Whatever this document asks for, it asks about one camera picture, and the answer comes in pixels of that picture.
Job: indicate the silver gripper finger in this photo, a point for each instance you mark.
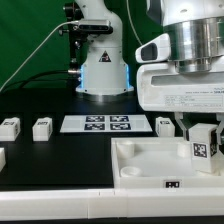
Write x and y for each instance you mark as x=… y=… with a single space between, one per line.
x=182 y=123
x=220 y=128

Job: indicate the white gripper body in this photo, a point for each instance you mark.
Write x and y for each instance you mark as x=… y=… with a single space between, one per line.
x=160 y=88

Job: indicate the white square tabletop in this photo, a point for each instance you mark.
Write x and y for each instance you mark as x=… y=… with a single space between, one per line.
x=152 y=162

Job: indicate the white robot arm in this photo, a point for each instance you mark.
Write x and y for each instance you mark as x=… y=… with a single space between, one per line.
x=182 y=70

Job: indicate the white left obstacle block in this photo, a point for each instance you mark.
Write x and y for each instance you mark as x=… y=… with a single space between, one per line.
x=2 y=158

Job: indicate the black camera on mount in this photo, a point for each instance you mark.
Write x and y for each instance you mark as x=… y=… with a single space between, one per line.
x=88 y=27

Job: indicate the white marker base plate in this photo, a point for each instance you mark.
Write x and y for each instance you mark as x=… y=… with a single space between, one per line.
x=105 y=123

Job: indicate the white front obstacle wall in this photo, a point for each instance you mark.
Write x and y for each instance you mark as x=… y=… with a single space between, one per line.
x=110 y=203

